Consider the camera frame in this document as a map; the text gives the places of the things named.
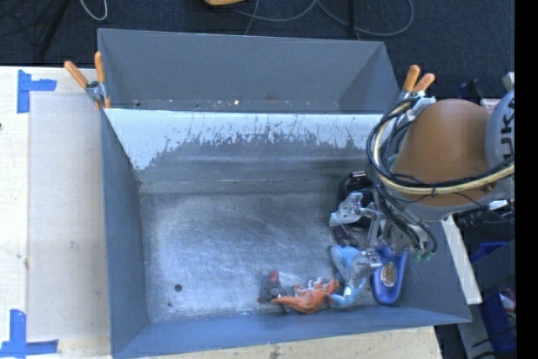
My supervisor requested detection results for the orange toy animal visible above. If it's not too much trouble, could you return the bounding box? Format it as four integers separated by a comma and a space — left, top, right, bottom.
271, 277, 341, 315

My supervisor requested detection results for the light blue toy figure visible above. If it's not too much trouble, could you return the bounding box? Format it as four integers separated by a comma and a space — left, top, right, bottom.
328, 244, 371, 310

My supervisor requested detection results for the dark striped object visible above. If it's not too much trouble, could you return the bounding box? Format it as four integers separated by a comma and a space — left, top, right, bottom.
330, 224, 359, 248

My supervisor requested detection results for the grey toy mouse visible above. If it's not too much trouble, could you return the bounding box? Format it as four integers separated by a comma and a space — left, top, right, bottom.
256, 269, 292, 313

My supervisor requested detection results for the grey metal bin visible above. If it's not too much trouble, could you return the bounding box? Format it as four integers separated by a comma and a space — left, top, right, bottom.
96, 28, 472, 359

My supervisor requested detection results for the black cylinder on white bracket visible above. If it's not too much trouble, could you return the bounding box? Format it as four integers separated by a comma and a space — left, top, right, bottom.
340, 171, 375, 199

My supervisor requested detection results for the pale wood board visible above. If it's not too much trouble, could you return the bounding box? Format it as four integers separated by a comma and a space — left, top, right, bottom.
26, 89, 111, 342

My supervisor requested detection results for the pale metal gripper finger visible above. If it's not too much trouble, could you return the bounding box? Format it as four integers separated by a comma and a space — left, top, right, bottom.
346, 249, 382, 288
329, 191, 376, 229

